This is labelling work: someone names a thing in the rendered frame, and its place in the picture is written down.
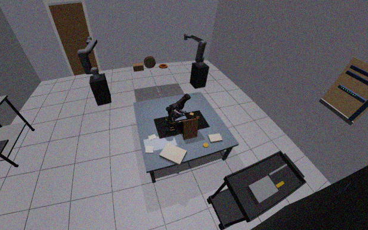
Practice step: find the brown board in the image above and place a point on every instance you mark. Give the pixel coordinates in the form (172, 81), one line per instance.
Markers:
(190, 128)

